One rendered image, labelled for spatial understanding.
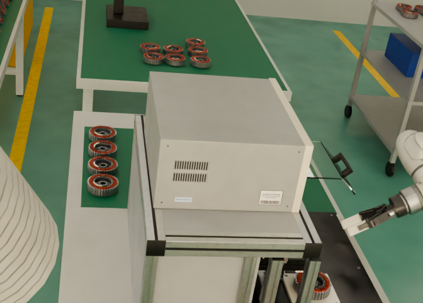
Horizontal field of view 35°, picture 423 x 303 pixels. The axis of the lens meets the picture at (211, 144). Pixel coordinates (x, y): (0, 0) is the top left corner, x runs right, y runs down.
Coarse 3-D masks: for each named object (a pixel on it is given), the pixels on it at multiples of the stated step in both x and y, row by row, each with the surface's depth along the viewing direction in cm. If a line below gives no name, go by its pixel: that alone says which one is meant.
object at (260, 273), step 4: (260, 272) 202; (260, 276) 200; (264, 276) 201; (256, 280) 203; (260, 280) 199; (256, 284) 202; (260, 284) 198; (256, 288) 202; (260, 288) 198; (260, 292) 198; (260, 296) 198
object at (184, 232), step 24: (144, 120) 216; (144, 144) 202; (144, 168) 190; (144, 192) 179; (144, 216) 171; (168, 216) 171; (192, 216) 172; (216, 216) 173; (240, 216) 175; (264, 216) 176; (288, 216) 178; (168, 240) 162; (192, 240) 163; (216, 240) 164; (240, 240) 165; (264, 240) 167; (288, 240) 168; (312, 240) 170
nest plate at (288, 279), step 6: (288, 276) 209; (294, 276) 209; (288, 282) 206; (288, 288) 204; (294, 288) 204; (288, 294) 202; (294, 294) 202; (330, 294) 204; (336, 294) 204; (294, 300) 199; (312, 300) 200; (318, 300) 201; (324, 300) 201; (330, 300) 201; (336, 300) 202
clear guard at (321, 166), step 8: (320, 144) 229; (312, 152) 223; (320, 152) 223; (328, 152) 226; (312, 160) 218; (320, 160) 219; (328, 160) 219; (312, 168) 213; (320, 168) 214; (328, 168) 214; (336, 168) 215; (312, 176) 208; (320, 176) 209; (328, 176) 210; (336, 176) 210; (352, 192) 213
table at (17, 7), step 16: (0, 0) 393; (16, 0) 423; (0, 16) 381; (16, 16) 396; (0, 32) 370; (16, 32) 379; (0, 48) 350; (16, 48) 457; (0, 64) 332; (16, 64) 462; (0, 80) 317; (16, 80) 468
